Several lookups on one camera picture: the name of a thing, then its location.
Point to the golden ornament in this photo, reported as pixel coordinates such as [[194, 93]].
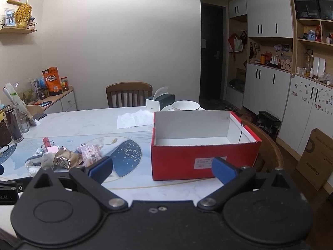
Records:
[[23, 15]]

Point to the orange bottle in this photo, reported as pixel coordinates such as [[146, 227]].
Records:
[[263, 59]]

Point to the red-lidded jar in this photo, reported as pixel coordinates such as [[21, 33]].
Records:
[[65, 84]]

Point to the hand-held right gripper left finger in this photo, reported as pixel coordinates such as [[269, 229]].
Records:
[[100, 168]]

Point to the red cardboard box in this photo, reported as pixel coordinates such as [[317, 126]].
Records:
[[182, 158]]

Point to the white marble desktop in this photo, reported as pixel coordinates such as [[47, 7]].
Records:
[[78, 119]]

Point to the wooden shelf unit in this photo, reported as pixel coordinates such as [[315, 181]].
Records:
[[312, 31]]

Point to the pink bread packet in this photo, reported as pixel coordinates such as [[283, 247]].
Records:
[[89, 152]]

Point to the red binder clip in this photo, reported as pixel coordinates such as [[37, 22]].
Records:
[[46, 142]]

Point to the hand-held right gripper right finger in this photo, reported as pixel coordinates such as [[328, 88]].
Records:
[[223, 169]]

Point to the white wall cabinet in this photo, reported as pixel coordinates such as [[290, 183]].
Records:
[[265, 10]]

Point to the small photo frame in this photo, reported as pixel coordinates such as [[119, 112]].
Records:
[[10, 17]]

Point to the slatted wooden chair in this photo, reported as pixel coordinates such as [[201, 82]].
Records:
[[128, 93]]

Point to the brown cardboard box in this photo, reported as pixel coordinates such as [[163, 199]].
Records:
[[316, 158]]

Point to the gold foil wrapper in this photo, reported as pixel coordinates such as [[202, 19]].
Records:
[[65, 158]]

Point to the white sideboard cabinet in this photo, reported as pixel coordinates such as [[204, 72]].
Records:
[[66, 101]]

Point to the stickered white cabinet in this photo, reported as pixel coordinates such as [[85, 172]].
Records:
[[301, 114]]

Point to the orange snack bag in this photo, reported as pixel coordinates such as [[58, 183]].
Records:
[[52, 82]]

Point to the white paper napkin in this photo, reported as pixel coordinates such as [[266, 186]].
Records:
[[132, 118]]

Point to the red white hanging bag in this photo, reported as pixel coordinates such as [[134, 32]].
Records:
[[235, 43]]

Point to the white plate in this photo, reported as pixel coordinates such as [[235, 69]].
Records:
[[166, 108]]

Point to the dark glass jar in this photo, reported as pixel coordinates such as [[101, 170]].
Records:
[[13, 125]]

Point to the wooden wall shelf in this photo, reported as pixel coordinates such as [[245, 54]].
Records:
[[18, 30]]

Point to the dark door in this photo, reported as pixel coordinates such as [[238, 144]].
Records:
[[212, 52]]

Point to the pink sticky note pad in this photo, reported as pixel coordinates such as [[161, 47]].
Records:
[[52, 149]]

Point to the white bowl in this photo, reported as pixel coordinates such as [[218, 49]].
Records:
[[185, 106]]

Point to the green white tissue box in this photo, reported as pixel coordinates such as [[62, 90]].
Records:
[[158, 101]]

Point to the round-backed wooden chair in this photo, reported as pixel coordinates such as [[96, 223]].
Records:
[[270, 151]]

